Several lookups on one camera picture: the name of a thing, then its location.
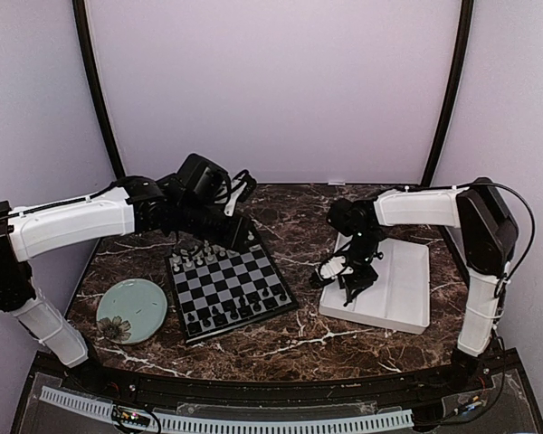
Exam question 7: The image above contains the right black frame post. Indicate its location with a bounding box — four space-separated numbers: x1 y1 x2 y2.
420 0 474 186

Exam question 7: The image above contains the white slotted cable duct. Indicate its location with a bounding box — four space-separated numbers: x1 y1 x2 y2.
39 386 414 433

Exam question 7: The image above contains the black frame post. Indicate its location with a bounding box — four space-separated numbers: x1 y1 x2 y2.
71 0 126 179
420 0 474 186

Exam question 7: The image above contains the left black frame post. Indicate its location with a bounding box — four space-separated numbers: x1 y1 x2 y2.
71 0 126 179

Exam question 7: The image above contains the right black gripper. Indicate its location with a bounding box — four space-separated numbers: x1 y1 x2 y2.
337 228 382 300

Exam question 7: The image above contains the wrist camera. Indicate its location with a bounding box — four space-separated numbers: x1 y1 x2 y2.
177 154 257 217
327 198 366 236

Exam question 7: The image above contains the black chess pawn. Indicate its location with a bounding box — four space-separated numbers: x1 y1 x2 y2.
239 296 251 317

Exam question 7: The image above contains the black and white chessboard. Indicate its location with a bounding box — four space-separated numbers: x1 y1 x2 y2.
166 243 299 344

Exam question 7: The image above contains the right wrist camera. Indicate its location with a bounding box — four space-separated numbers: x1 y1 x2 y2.
327 198 366 236

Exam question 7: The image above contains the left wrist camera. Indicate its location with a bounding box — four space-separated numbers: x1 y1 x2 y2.
177 154 257 217

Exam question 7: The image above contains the black front rail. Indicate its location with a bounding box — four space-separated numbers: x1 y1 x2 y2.
31 352 521 408

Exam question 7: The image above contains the green floral ceramic plate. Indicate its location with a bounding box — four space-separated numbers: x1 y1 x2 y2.
96 278 167 345

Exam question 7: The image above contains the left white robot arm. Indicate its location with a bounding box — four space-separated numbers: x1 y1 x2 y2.
0 175 256 394

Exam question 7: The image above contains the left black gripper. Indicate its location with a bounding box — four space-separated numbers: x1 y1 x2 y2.
176 198 262 252

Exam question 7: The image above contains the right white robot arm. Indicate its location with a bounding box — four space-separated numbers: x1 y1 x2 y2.
322 177 521 357

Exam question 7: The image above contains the white plastic tray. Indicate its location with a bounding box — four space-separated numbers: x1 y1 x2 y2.
319 238 430 335

